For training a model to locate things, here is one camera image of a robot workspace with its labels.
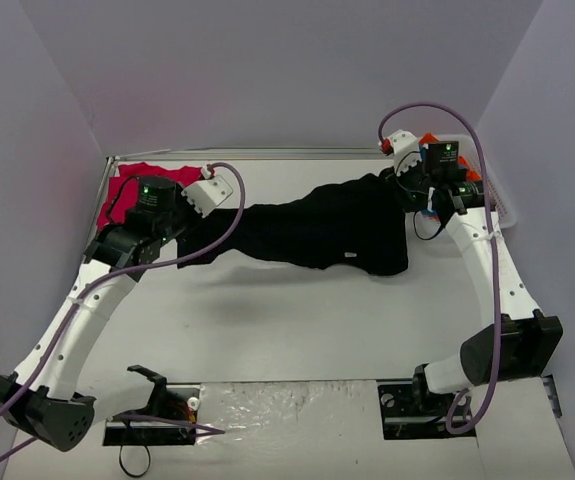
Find black t-shirt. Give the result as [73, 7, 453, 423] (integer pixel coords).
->
[187, 174, 409, 277]

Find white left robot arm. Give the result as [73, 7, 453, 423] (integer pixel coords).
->
[0, 175, 233, 452]

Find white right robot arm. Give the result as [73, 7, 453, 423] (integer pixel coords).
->
[383, 137, 563, 414]

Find orange t-shirt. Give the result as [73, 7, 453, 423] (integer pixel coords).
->
[418, 133, 481, 182]

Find white plastic basket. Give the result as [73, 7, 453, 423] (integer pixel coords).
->
[419, 133, 517, 230]

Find red folded t-shirt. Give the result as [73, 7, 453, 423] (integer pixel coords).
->
[96, 162, 201, 230]

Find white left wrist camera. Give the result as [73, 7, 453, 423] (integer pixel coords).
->
[181, 175, 233, 218]

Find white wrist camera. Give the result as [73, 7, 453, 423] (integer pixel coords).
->
[181, 175, 233, 218]
[386, 129, 422, 175]

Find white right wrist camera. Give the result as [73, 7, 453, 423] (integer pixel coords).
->
[386, 129, 422, 175]

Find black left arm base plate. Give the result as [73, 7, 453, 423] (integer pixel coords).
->
[102, 382, 202, 447]

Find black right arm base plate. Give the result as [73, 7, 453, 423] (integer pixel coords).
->
[377, 379, 457, 441]

